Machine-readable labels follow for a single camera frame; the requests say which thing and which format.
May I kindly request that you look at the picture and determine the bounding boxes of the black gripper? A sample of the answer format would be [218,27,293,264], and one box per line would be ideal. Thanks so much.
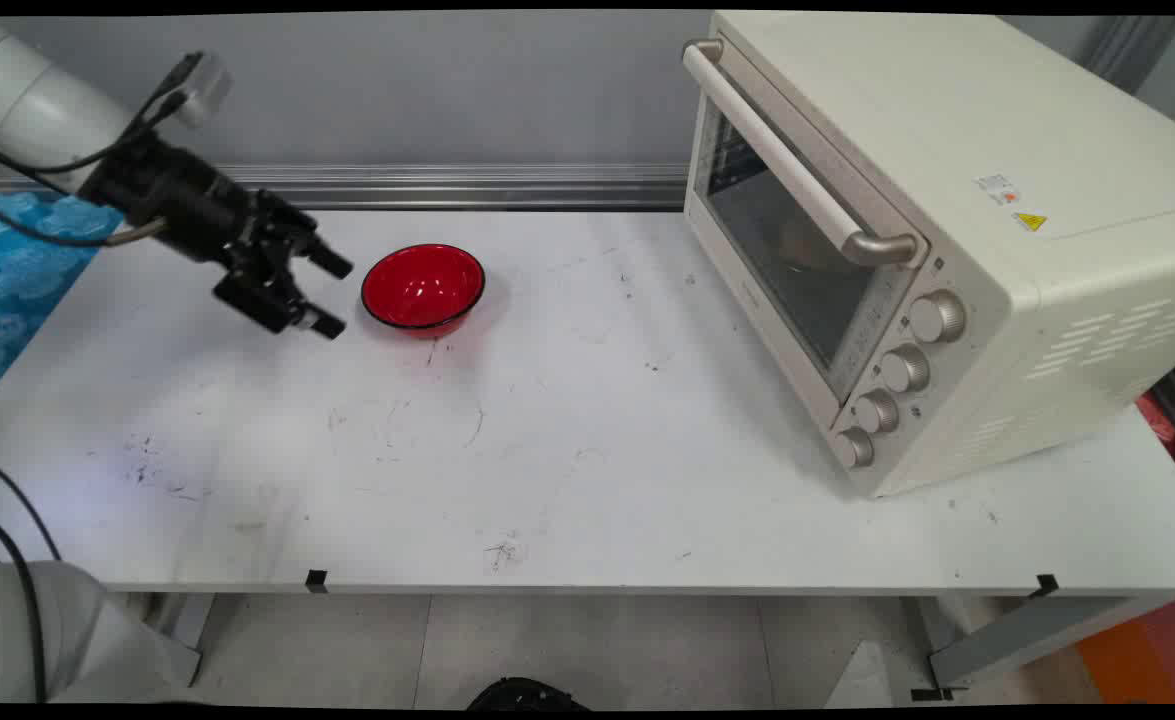
[77,135,355,342]

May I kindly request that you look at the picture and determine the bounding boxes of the cream glass oven door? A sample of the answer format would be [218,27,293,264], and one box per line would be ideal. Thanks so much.
[682,38,938,433]

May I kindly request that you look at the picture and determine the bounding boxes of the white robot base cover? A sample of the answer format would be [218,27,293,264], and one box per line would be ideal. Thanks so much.
[0,560,203,704]

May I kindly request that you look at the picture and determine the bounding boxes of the red bowl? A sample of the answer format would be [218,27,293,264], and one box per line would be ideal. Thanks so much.
[360,243,487,339]

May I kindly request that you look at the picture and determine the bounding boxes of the grey table leg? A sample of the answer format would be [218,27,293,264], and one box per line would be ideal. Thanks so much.
[142,592,216,687]

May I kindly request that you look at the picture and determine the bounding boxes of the black round floor object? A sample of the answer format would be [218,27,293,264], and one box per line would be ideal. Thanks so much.
[467,677,593,711]

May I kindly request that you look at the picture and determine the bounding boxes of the silver oven knob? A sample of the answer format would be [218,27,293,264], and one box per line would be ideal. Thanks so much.
[879,344,932,394]
[908,290,967,345]
[853,389,901,435]
[833,427,876,470]

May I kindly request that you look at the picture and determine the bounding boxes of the cream toaster oven body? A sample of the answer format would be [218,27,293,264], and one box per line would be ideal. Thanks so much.
[682,10,1175,499]

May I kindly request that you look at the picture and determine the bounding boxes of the grey table leg brace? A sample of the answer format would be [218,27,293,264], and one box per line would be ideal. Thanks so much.
[910,595,1163,702]

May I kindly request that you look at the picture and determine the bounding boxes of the red item beside table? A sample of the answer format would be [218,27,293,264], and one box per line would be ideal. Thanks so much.
[1135,392,1175,491]

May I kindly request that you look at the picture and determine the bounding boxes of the orange box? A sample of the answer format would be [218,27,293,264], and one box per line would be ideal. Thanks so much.
[1075,598,1175,704]

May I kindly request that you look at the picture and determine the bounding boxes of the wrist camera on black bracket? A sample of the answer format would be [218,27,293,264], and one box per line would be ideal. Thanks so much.
[169,50,235,129]

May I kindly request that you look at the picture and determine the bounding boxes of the black cable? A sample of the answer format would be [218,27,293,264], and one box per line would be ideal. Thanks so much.
[0,450,63,563]
[0,52,206,704]
[0,190,168,249]

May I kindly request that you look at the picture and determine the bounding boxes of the aluminium wall rail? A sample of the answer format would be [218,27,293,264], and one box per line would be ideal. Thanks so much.
[0,163,690,212]

